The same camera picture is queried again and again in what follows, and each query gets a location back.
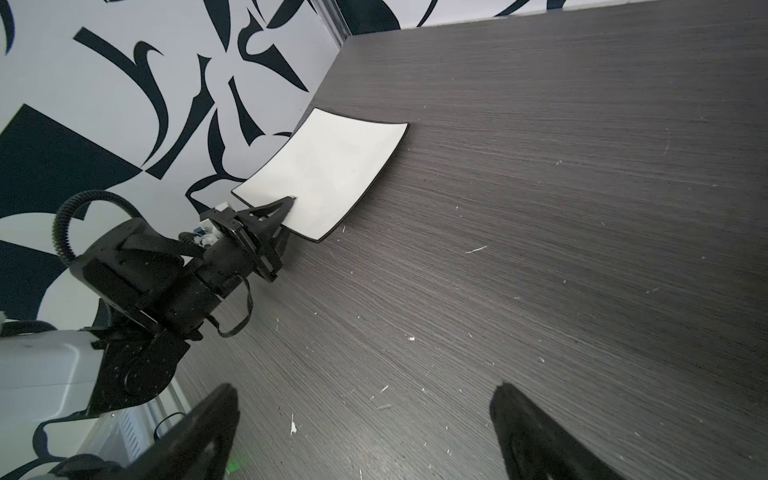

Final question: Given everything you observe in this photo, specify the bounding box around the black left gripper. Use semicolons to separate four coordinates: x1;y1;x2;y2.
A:
191;196;295;298

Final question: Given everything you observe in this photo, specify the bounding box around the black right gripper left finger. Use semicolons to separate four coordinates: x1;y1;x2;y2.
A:
116;383;240;480

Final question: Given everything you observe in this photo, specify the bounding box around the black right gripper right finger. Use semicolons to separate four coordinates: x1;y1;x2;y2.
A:
489;382;622;479

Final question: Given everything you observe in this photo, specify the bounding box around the square white plate black underside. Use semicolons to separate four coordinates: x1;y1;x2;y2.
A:
232;108;409;242

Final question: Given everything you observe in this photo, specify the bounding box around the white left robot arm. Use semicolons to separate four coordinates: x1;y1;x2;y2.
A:
1;190;295;479

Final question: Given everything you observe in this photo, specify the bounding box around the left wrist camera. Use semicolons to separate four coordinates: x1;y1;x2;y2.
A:
192;202;236;248

